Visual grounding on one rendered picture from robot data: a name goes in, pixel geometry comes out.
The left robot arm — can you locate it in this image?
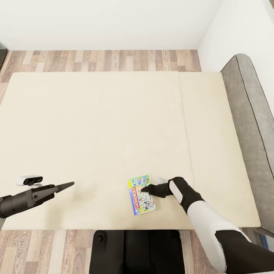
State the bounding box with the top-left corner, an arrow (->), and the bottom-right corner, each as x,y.
0,175 -> 75,230

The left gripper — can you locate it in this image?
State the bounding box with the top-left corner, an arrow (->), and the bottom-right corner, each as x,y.
11,182 -> 75,213

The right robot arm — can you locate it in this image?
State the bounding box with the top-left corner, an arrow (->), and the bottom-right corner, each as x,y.
140,177 -> 274,274

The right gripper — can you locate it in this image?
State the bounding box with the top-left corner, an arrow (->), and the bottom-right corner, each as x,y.
140,184 -> 167,198

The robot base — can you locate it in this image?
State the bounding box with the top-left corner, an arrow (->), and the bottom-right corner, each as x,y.
89,229 -> 185,274

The board game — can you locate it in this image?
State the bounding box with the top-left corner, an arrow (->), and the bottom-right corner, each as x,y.
127,175 -> 156,215

